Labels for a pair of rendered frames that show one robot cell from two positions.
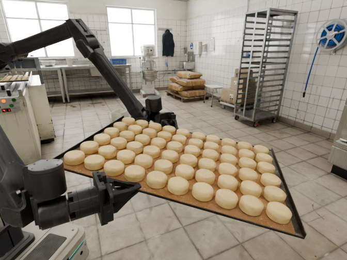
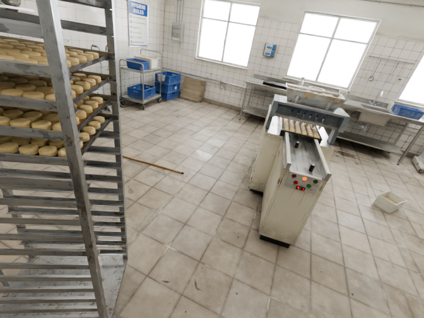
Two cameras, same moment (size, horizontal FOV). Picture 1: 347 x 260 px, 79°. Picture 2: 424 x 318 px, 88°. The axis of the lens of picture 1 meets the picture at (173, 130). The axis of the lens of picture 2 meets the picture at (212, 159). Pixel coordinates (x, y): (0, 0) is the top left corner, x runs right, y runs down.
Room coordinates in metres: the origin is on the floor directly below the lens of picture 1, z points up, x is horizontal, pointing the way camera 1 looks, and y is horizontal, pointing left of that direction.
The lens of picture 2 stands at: (0.41, 1.20, 1.65)
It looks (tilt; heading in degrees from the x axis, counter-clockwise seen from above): 29 degrees down; 42
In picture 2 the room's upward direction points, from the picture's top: 10 degrees clockwise
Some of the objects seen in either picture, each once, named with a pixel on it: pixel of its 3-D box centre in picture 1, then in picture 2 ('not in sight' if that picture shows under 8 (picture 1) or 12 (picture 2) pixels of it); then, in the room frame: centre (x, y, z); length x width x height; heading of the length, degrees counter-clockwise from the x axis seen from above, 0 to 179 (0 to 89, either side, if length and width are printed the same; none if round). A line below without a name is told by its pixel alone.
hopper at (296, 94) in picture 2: not in sight; (312, 98); (2.72, 2.08, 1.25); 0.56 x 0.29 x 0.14; 121
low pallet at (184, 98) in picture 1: (186, 95); not in sight; (5.86, -0.37, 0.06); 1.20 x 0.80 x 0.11; 27
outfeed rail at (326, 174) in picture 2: (25, 80); (311, 131); (2.89, 2.01, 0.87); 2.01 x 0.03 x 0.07; 31
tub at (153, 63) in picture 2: not in sight; (146, 62); (3.00, 5.93, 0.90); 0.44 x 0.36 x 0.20; 123
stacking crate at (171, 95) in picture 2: not in sight; (167, 93); (3.74, 6.16, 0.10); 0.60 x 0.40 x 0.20; 22
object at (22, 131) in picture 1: (16, 125); (288, 188); (2.28, 1.82, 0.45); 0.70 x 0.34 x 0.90; 31
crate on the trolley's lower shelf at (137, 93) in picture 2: not in sight; (142, 91); (2.84, 5.83, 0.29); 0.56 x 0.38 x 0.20; 32
